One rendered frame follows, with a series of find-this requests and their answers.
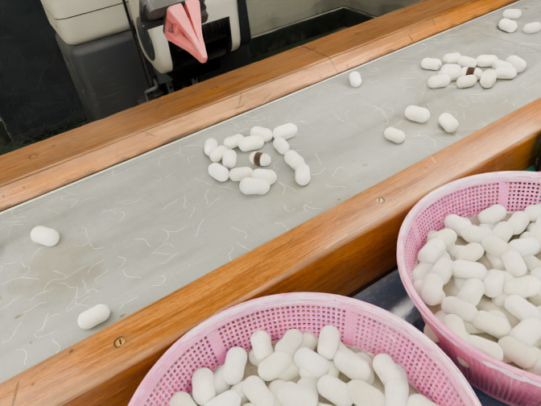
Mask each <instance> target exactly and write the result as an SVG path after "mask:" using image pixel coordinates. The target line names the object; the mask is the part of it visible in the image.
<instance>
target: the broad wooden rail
mask: <svg viewBox="0 0 541 406"><path fill-rule="evenodd" d="M518 1H520V0H423V1H421V2H417V3H415V4H412V5H409V6H406V7H404V8H402V9H399V10H395V11H393V12H390V13H388V14H385V15H382V16H379V17H377V18H375V19H371V20H369V21H366V22H363V23H360V24H358V25H355V26H353V27H349V28H347V29H344V30H342V31H338V32H336V33H333V34H331V35H327V36H325V37H323V38H320V39H316V40H314V41H312V42H309V43H306V44H303V45H300V46H298V47H296V48H292V49H290V50H287V51H285V52H281V53H279V54H276V55H274V56H270V57H268V58H266V59H263V60H260V61H257V62H254V63H253V64H248V65H246V66H244V67H241V68H237V69H235V70H233V71H230V72H227V73H224V74H221V75H220V76H217V77H214V78H211V79H208V80H206V81H202V82H200V83H197V84H195V85H191V86H189V87H187V88H184V89H181V90H178V91H175V92H174V93H169V94H167V95H165V96H162V97H159V98H156V99H154V100H151V101H148V102H145V103H143V104H141V105H138V106H135V107H132V108H129V109H127V110H123V111H121V112H119V113H116V114H112V115H110V116H109V117H106V118H103V119H100V120H97V121H95V122H91V123H88V124H86V125H83V126H80V127H77V128H75V129H72V130H69V131H66V132H64V133H62V134H59V135H56V136H53V137H51V138H48V139H45V140H42V141H40V142H37V143H33V144H32V145H29V146H26V147H23V148H20V149H18V150H16V151H12V152H9V153H7V154H5V155H1V156H0V213H1V212H2V211H5V210H7V209H10V208H13V207H15V206H17V205H21V204H22V203H24V202H27V201H30V200H32V199H35V198H37V197H40V196H42V195H44V194H46V193H49V192H52V191H54V190H57V189H60V188H62V187H64V186H66V185H68V184H71V183H74V182H76V181H78V180H82V179H84V178H85V177H88V176H91V175H93V174H96V173H98V172H101V171H104V170H106V169H107V168H111V167H113V166H115V165H118V164H121V163H123V162H126V161H127V160H131V159H133V158H135V157H137V156H140V155H143V154H145V153H147V152H149V151H153V150H154V149H157V148H159V147H162V146H165V145H167V144H169V143H172V142H175V141H176V140H179V139H182V138H184V137H187V136H189V135H192V134H194V133H196V132H198V131H202V130H204V129H206V128H209V127H211V126H214V125H216V124H218V123H220V122H224V121H226V120H228V119H231V118H233V117H236V116H238V115H240V114H244V113H245V112H248V111H250V110H253V109H255V108H258V107H259V106H263V105H265V104H267V103H270V102H272V101H275V100H277V99H280V98H281V97H285V96H287V95H289V94H292V93H294V92H297V91H299V90H301V89H305V88H307V87H309V86H311V85H314V84H316V83H319V82H321V81H324V80H327V79H329V78H331V77H334V76H336V75H338V74H341V73H344V72H346V71H349V70H350V69H353V68H356V67H358V66H360V65H363V64H366V63H368V62H370V61H372V60H376V59H377V58H380V57H382V56H385V55H388V54H390V53H392V52H396V51H398V50H399V49H402V48H405V47H407V46H410V45H412V44H415V43H418V42H419V41H421V40H424V39H427V38H429V37H432V36H434V35H437V34H439V33H441V32H443V31H446V30H449V29H451V28H454V27H457V26H459V25H461V24H463V23H467V22H468V21H471V20H473V19H476V18H479V17H481V16H482V15H486V14H488V13H490V12H493V11H495V10H498V9H501V8H503V7H504V6H508V5H510V4H512V3H515V2H518Z"/></svg>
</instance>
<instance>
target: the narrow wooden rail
mask: <svg viewBox="0 0 541 406"><path fill-rule="evenodd" d="M540 143H541V97H539V98H537V99H535V100H534V101H532V102H530V103H528V104H526V105H524V106H522V107H521V108H519V109H517V110H515V111H513V112H511V113H509V114H508V115H506V116H504V117H502V118H499V119H498V120H496V121H494V122H492V123H490V124H489V125H487V126H484V127H482V128H481V129H480V130H477V131H475V132H473V133H472V134H470V135H468V136H466V137H464V138H463V139H460V140H458V141H456V142H455V143H453V144H451V145H449V146H447V147H445V148H443V149H441V150H440V151H438V152H436V153H434V154H432V155H430V156H428V157H427V158H425V159H422V160H420V161H419V162H417V163H415V164H413V165H411V166H410V167H408V168H405V169H403V170H402V171H400V172H398V173H396V174H394V175H393V176H390V177H388V178H386V179H385V180H383V181H381V182H379V183H377V184H375V185H373V186H372V187H370V188H368V189H366V190H364V191H362V192H360V193H359V194H357V195H355V196H353V197H350V198H349V199H347V200H346V201H343V202H341V203H340V204H338V205H335V206H333V207H332V208H331V209H328V210H326V211H324V212H323V213H320V214H319V215H317V216H315V217H313V218H311V219H309V220H307V221H306V222H304V223H302V224H300V225H298V226H296V227H294V228H292V229H291V230H289V231H287V232H285V233H283V234H281V235H279V236H278V237H276V238H273V239H271V240H270V241H268V242H265V243H264V244H262V245H261V246H258V247H256V248H254V249H253V250H252V251H249V252H247V253H245V254H244V255H241V256H239V257H238V258H236V259H234V260H232V261H230V262H228V263H226V264H225V265H223V266H221V267H219V268H217V269H215V270H213V271H211V272H210V273H208V274H206V275H203V276H201V277H200V278H198V279H197V280H194V281H192V282H191V283H189V284H186V285H184V286H183V287H182V288H179V289H177V290H175V291H174V292H171V293H170V294H168V295H166V296H164V297H162V298H160V299H158V300H157V301H155V302H153V303H151V304H149V305H147V306H145V307H143V308H142V309H140V310H138V311H136V312H134V313H132V314H131V315H129V316H127V317H124V318H122V319H121V320H119V321H117V322H115V323H113V324H112V325H109V326H107V327H105V328H104V329H102V330H100V331H98V332H96V333H94V334H92V335H90V336H89V337H87V338H85V339H83V340H81V341H79V342H77V343H76V344H74V345H72V346H70V347H68V348H66V349H64V350H62V351H61V352H59V353H57V354H54V355H52V356H51V357H49V358H47V359H45V360H43V361H42V362H39V363H37V364H35V365H34V366H33V367H30V368H28V369H26V370H25V371H22V372H21V373H19V374H17V375H15V376H13V377H11V378H9V379H8V380H6V381H4V382H2V383H0V406H128V404H129V403H130V401H131V399H132V397H133V395H134V393H135V392H136V390H137V389H138V386H139V385H140V383H141V382H142V381H143V379H144V378H145V377H146V375H147V373H148V372H149V371H150V369H151V368H152V367H153V366H154V365H155V364H156V362H157V361H158V360H159V359H160V358H161V357H162V356H163V354H164V353H165V352H166V351H167V350H168V349H169V348H170V347H171V346H172V345H173V344H175V343H176V342H177V341H178V340H179V339H180V338H182V337H183V336H184V335H185V334H186V333H187V332H189V331H190V330H191V329H193V328H195V327H196V326H197V325H199V324H200V323H201V322H203V321H205V320H207V319H209V318H210V317H212V316H214V315H216V314H218V313H219V312H221V311H224V310H226V309H228V308H230V307H233V306H234V305H239V304H240V303H243V302H246V301H248V300H253V299H257V298H259V297H264V296H270V295H275V294H281V293H289V292H320V293H328V294H334V295H339V296H346V297H350V298H352V297H353V296H356V295H357V294H358V293H359V292H362V291H363V290H365V289H366V288H368V287H369V286H371V285H372V284H375V283H376V282H378V281H379V280H380V279H382V278H384V277H385V276H387V275H389V274H390V273H391V272H393V271H395V270H397V269H398V264H397V241H398V236H399V231H400V228H401V226H402V224H403V221H404V219H405V218H406V216H407V215H408V213H409V212H410V211H411V209H412V208H413V207H414V206H415V205H416V204H417V203H418V202H419V201H420V200H421V199H422V198H424V197H425V196H427V195H428V194H429V193H430V192H432V191H434V190H435V189H437V188H439V187H441V186H443V185H445V184H448V183H450V182H453V181H454V180H459V179H462V178H465V177H468V176H474V175H478V174H483V173H489V172H508V171H523V170H524V169H526V168H528V167H530V166H531V165H532V164H535V161H536V158H537V155H538V152H539V146H540Z"/></svg>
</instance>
